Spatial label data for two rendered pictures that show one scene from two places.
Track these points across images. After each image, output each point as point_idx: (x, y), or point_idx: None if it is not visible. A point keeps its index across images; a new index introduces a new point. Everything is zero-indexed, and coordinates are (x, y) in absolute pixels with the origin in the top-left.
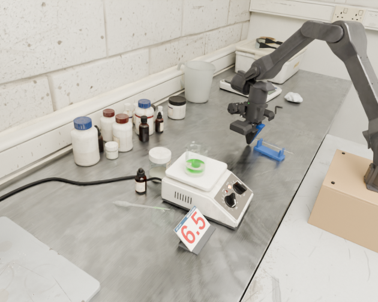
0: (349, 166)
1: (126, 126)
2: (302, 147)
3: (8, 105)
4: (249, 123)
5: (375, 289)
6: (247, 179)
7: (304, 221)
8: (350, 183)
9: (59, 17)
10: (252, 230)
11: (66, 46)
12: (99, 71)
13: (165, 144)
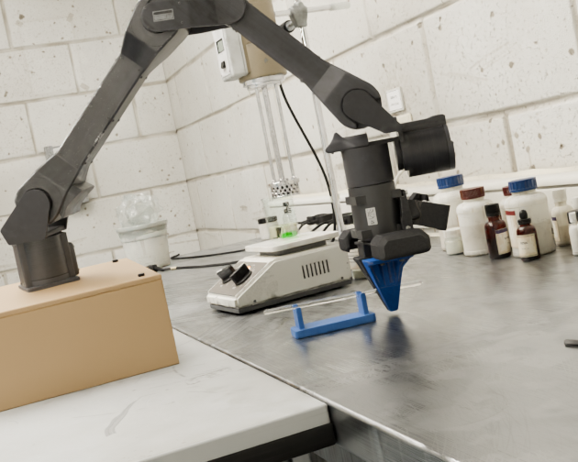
0: (113, 274)
1: (460, 204)
2: (307, 358)
3: (468, 146)
4: (370, 240)
5: None
6: (284, 313)
7: None
8: (94, 269)
9: (508, 27)
10: (194, 316)
11: (520, 70)
12: (572, 117)
13: (469, 268)
